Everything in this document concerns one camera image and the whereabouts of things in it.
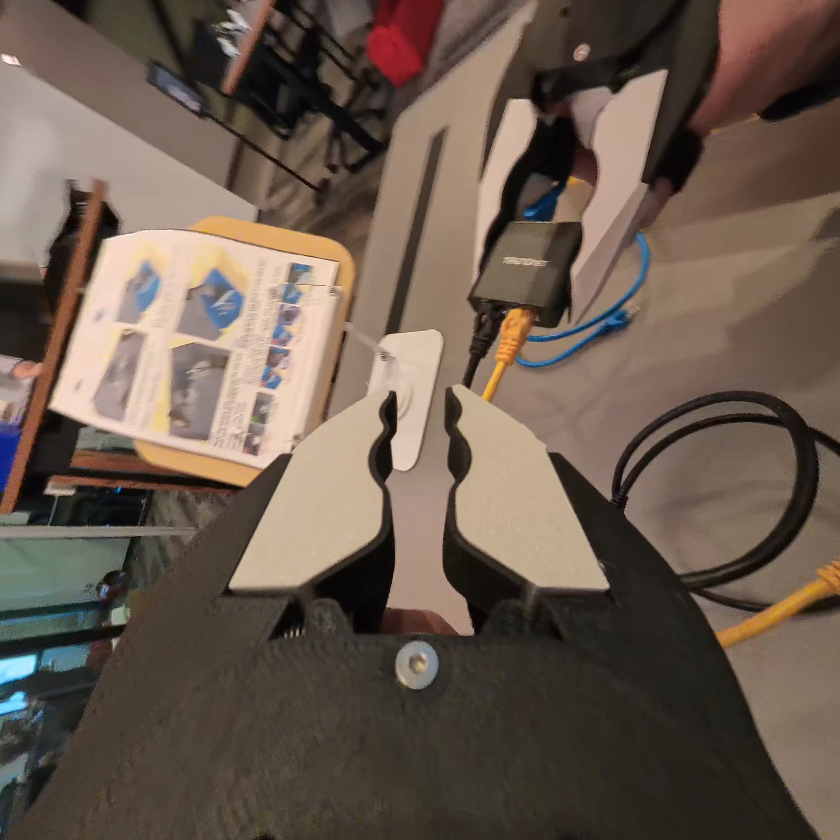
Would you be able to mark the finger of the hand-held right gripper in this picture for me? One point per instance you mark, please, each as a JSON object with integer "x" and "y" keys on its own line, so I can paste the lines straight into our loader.
{"x": 502, "y": 151}
{"x": 623, "y": 197}

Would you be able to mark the black network switch box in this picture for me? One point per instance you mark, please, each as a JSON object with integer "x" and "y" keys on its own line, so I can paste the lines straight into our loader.
{"x": 525, "y": 282}

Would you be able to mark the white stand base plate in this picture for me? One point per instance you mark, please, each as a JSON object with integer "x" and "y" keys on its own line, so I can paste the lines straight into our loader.
{"x": 420, "y": 367}

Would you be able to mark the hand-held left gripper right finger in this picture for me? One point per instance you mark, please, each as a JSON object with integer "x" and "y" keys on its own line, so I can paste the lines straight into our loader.
{"x": 525, "y": 518}

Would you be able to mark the person's right hand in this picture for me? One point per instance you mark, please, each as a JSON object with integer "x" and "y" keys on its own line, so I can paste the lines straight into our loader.
{"x": 774, "y": 52}

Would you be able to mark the dark furniture frame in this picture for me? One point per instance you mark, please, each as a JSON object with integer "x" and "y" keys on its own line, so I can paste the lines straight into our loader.
{"x": 341, "y": 141}

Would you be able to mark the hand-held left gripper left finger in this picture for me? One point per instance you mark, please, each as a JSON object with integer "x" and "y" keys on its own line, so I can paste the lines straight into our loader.
{"x": 315, "y": 518}

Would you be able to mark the red plastic bin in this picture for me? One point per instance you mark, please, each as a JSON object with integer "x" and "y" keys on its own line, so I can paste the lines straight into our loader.
{"x": 400, "y": 46}

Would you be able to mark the printed instruction sheet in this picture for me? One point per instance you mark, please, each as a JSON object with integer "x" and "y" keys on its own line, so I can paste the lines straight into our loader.
{"x": 197, "y": 341}

